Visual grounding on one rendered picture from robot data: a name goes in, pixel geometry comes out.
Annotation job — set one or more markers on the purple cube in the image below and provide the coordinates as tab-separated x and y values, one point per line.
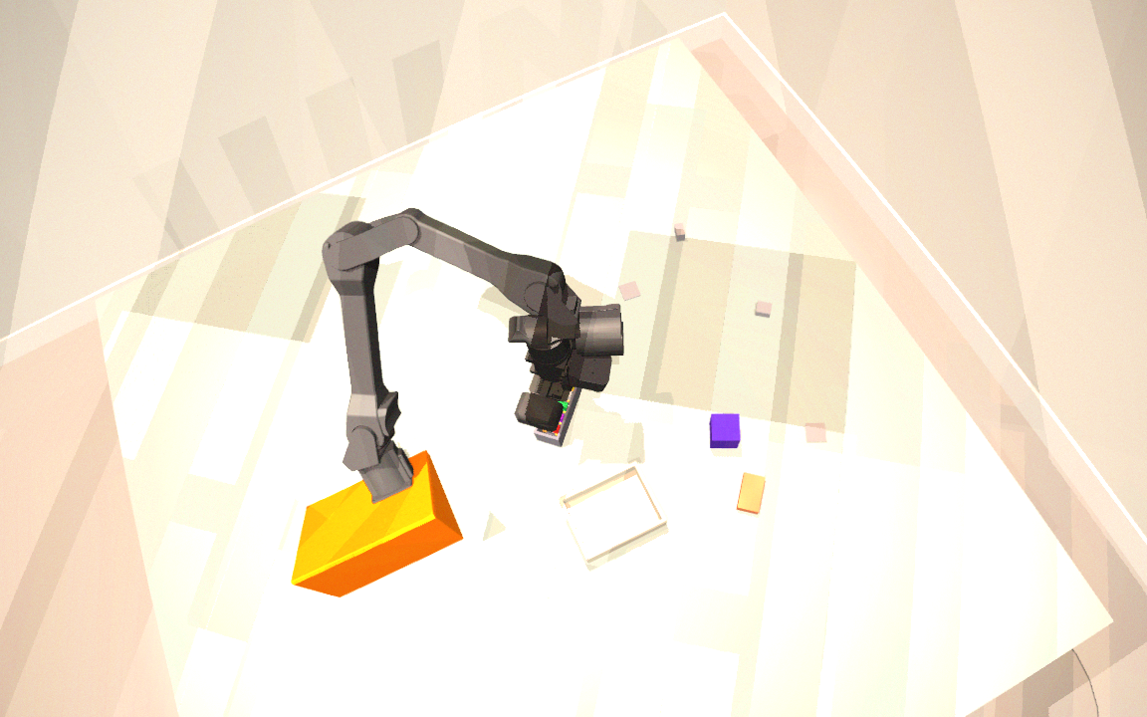
724	430

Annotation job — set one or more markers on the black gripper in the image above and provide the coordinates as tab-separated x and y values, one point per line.
540	407

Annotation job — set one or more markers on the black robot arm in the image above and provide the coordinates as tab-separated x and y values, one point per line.
536	285

